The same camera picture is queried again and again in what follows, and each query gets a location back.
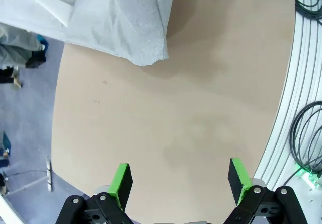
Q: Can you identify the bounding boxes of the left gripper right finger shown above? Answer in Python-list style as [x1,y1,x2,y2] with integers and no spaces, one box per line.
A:
[227,157,308,224]

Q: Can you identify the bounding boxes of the person in white shirt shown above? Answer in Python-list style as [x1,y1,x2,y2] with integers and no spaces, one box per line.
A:
[0,0,81,68]

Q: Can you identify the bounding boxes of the grey training pants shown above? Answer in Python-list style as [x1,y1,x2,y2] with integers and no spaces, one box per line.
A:
[64,0,175,67]

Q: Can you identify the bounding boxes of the black coiled cable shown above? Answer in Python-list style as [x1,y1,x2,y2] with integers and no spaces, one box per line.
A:
[290,100,322,178]
[294,0,322,26]

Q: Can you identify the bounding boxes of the white device with green light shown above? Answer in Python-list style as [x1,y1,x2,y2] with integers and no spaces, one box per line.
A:
[294,167,322,192]

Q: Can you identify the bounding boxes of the white grooved table edge rail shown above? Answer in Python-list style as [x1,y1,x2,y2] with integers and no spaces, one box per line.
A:
[251,0,322,192]

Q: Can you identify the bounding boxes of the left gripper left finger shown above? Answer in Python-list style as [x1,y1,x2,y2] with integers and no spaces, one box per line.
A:
[57,163,134,224]

